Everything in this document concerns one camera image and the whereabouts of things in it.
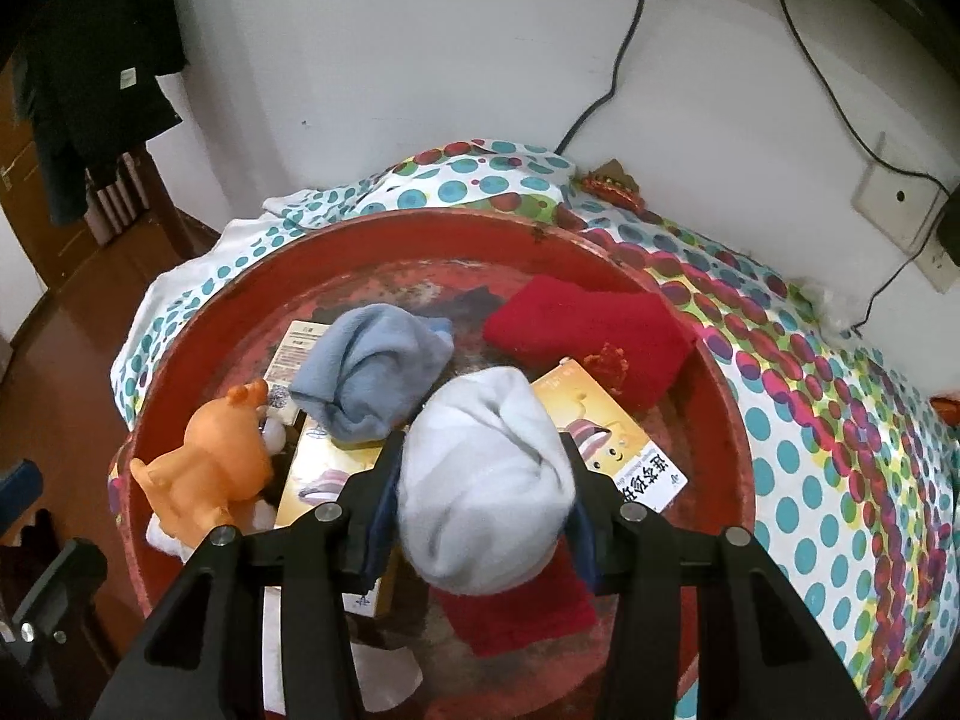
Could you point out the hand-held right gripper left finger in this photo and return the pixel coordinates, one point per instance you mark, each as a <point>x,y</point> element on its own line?
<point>382,510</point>

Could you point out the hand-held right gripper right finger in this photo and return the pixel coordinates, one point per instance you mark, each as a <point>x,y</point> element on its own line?
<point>589,540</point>

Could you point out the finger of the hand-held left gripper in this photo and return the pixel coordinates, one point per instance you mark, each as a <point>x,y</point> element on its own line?
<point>19,499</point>
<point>67,585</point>

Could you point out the plain red towel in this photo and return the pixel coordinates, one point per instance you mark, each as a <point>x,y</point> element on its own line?
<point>525,607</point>

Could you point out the large white sock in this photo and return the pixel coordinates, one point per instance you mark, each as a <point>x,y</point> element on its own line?
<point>480,465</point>

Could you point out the grey-blue sock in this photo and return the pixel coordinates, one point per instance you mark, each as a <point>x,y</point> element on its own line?
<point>360,367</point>

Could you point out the orange rubber toy animal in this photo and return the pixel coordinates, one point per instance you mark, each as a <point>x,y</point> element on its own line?
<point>210,465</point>

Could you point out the embroidered red towel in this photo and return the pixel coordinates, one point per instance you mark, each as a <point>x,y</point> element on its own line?
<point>585,315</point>

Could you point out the round red tray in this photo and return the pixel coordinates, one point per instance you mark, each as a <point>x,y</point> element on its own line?
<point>375,277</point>

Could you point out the white paper piece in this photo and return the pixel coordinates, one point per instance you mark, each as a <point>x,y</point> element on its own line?
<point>386,682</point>

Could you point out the wooden door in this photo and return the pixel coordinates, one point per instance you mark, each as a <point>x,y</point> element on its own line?
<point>30,240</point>

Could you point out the polka dot bedsheet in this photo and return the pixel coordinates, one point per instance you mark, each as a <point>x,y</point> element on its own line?
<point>825,427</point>

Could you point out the dark wooden chair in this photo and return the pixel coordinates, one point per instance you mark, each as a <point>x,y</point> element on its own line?
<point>161,202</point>

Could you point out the white cotton clump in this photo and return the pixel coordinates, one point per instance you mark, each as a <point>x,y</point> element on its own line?
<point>832,304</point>

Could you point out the red box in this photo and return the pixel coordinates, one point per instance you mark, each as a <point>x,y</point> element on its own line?
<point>946,411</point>

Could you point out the black hanging jacket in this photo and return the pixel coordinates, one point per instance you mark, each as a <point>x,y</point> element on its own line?
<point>97,52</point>

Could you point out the black plug adapter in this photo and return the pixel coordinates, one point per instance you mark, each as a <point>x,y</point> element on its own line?
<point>951,232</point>

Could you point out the white wall socket plate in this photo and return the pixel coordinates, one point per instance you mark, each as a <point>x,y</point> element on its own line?
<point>892,195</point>

